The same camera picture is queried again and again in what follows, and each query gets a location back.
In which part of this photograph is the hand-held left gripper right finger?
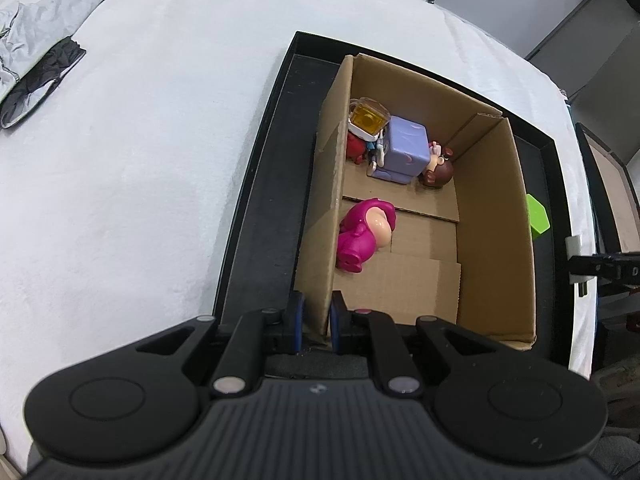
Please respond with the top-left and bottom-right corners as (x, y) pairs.
(329, 292), (506, 396)

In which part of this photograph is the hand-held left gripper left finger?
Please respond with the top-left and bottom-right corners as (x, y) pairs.
(135, 292), (307, 397)

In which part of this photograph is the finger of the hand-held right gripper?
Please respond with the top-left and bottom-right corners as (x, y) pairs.
(569, 254), (621, 282)

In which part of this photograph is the pink hooded figurine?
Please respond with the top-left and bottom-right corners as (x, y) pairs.
(336, 198), (398, 275)

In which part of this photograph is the brown cardboard box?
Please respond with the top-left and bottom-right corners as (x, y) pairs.
(292, 52), (538, 352)

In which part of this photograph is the black plastic tray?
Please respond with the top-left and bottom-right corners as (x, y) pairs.
(212, 31), (573, 368)

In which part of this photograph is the brown-haired figurine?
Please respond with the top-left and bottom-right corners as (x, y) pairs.
(419, 141), (456, 191)

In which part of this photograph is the purple cube toy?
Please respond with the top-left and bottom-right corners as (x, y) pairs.
(367, 115), (432, 184)

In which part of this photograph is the green hexagonal cup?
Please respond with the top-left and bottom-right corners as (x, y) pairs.
(526, 193), (552, 237)

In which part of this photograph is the red figurine with yellow cup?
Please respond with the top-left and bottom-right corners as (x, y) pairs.
(345, 98), (392, 166)

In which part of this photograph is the grey cabinet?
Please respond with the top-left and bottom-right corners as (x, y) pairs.
(525, 0), (640, 103)

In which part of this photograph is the black cloth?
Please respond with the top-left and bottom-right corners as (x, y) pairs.
(0, 37), (87, 130)

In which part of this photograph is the grey cloth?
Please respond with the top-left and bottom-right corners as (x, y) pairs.
(0, 0), (107, 106)

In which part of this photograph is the brown board with black frame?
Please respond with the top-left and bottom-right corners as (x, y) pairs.
(575, 122), (640, 256)

